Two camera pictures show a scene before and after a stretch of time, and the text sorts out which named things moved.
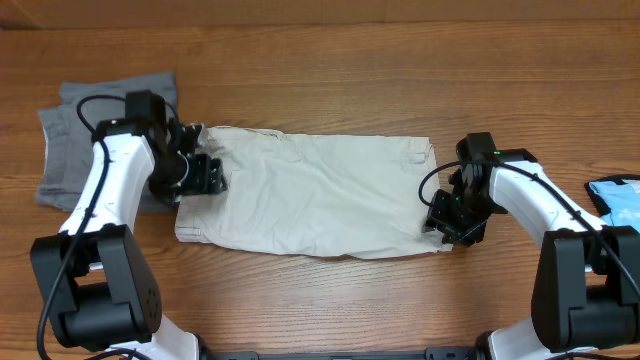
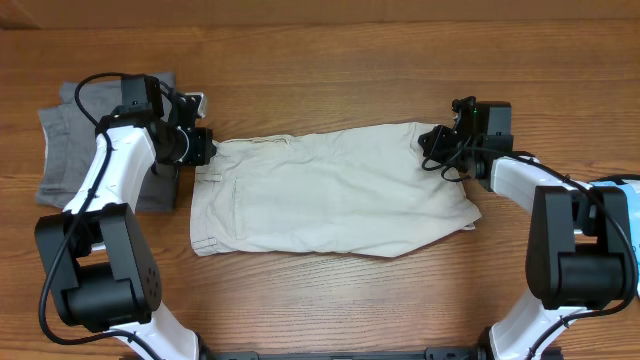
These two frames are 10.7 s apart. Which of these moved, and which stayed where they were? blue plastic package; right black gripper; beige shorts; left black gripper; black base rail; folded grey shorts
Moved: left black gripper; right black gripper
Stayed: black base rail; beige shorts; blue plastic package; folded grey shorts
